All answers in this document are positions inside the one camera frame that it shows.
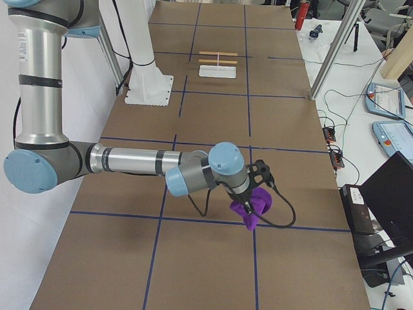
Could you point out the clear plastic wrap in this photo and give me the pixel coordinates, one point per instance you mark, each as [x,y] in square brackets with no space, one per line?
[322,43]

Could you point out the blue teach pendant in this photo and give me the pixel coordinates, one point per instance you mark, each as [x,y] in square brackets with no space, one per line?
[385,101]
[394,136]

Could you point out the purple towel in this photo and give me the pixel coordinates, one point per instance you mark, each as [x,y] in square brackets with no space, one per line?
[261,201]

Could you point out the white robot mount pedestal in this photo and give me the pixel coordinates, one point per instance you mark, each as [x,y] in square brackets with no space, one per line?
[147,84]

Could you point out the white wooden towel rack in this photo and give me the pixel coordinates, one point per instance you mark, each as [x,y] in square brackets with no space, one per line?
[217,67]

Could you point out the upper blue teach pendant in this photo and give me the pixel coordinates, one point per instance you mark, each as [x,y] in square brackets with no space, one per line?
[385,101]

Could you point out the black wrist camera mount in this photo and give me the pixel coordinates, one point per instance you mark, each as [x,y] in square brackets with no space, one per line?
[259,173]

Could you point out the lower blue teach pendant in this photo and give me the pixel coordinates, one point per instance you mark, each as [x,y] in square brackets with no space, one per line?
[394,136]

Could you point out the black computer box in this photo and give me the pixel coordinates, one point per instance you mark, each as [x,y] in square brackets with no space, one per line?
[356,210]

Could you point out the wooden beam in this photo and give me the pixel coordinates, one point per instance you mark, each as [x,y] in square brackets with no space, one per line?
[400,58]

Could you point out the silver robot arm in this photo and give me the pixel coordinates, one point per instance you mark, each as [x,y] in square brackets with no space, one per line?
[43,157]

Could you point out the left usb hub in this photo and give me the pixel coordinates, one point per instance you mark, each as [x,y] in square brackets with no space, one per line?
[329,134]

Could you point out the dark blue folded umbrella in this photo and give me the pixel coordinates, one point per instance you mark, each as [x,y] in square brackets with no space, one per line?
[314,33]

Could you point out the black monitor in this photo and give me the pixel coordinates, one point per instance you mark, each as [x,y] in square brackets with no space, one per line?
[388,194]

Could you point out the red cylinder bottle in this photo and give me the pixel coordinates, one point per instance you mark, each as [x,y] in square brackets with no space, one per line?
[301,14]

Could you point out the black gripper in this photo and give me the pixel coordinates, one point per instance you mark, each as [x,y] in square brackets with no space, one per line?
[242,197]

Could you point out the aluminium frame post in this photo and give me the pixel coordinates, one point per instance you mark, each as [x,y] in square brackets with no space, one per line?
[343,31]

